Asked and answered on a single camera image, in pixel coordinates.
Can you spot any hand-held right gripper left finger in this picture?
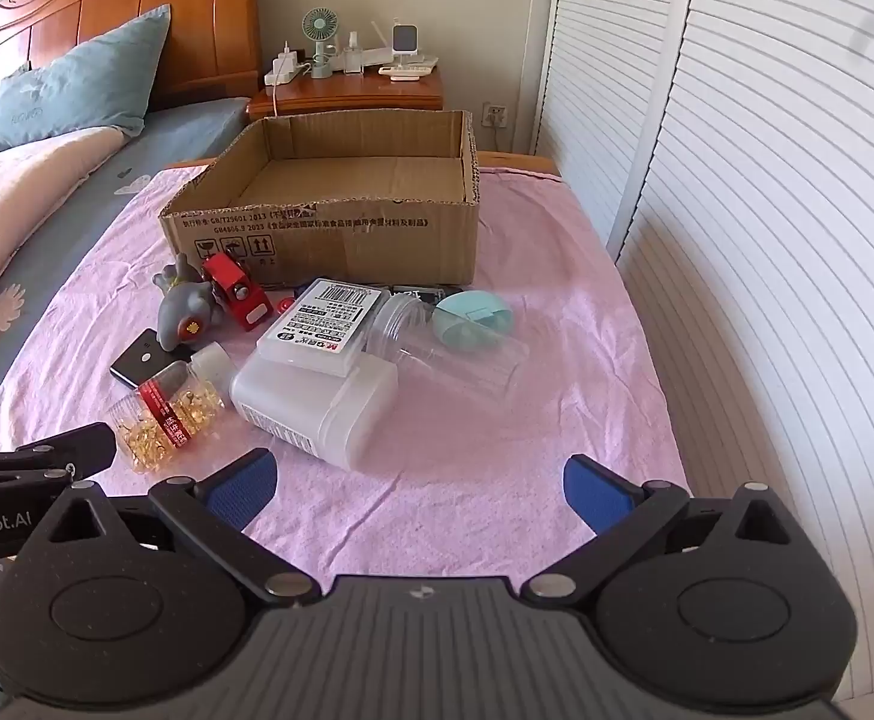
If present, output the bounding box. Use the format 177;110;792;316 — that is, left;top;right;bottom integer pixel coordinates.
32;448;318;607

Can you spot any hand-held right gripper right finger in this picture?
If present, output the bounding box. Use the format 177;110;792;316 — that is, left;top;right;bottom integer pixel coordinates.
522;454;813;605

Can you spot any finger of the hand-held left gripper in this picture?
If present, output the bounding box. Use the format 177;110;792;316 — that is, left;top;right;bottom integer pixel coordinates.
0;424;118;497

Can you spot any clear bottle of yellow capsules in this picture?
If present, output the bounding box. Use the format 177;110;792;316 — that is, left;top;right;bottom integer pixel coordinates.
109;341;237;475

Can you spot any white plastic bottle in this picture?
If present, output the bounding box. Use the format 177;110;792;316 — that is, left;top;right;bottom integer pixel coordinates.
228;351;400;471

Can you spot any small black rectangular device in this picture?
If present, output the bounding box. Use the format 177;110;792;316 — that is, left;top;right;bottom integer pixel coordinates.
110;330;192;391

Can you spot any pink white card box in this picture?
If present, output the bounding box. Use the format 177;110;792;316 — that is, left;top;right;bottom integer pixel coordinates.
257;279;387;377

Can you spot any grey cat toy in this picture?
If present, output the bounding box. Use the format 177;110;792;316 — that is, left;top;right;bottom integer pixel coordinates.
152;253;229;350

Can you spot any clear plastic jar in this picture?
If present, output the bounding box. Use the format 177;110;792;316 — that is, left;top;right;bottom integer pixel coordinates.
365;292;529;402

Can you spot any brown cardboard box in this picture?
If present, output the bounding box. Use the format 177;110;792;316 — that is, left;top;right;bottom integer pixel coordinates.
158;109;480;293

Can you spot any pink towel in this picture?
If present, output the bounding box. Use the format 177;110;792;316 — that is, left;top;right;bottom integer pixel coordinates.
0;151;693;541

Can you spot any blue patterned bed sheet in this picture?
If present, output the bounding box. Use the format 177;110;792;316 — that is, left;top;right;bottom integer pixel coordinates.
0;97;254;720

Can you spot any teal round case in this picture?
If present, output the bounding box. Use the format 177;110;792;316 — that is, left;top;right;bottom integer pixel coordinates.
433;290;507;346

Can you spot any pink pillow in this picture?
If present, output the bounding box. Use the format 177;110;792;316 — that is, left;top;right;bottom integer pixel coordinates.
0;124;134;331

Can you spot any white louvered closet door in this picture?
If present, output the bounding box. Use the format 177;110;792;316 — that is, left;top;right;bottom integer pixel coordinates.
612;0;874;698
530;0;700;263

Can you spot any blue pillow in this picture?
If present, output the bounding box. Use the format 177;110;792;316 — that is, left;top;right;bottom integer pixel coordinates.
0;4;172;166

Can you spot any wooden nightstand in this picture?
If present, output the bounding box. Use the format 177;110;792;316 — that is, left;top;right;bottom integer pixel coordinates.
248;64;447;121

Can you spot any wooden headboard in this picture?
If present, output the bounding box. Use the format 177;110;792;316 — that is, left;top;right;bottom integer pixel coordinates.
0;0;269;113

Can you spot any small green desk fan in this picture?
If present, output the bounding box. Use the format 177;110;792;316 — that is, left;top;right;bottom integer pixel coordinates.
302;7;340;81

